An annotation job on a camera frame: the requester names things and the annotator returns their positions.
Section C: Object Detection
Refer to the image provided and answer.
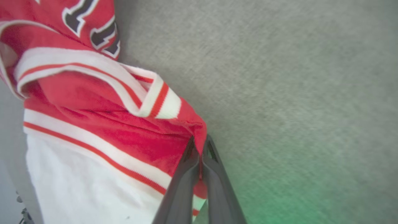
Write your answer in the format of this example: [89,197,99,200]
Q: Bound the red and white jersey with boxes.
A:
[0,0,208,224]

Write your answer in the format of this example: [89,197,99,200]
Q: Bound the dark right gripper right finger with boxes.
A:
[201,134,248,224]

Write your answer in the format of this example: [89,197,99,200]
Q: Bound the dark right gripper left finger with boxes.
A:
[152,136,200,224]

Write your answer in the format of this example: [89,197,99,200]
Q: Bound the grey fabric sofa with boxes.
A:
[113,0,398,224]

